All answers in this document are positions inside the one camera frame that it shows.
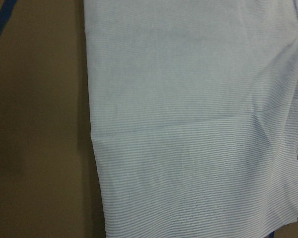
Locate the blue white striped shirt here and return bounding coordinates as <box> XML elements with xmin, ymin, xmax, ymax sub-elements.
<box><xmin>84</xmin><ymin>0</ymin><xmax>298</xmax><ymax>238</ymax></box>

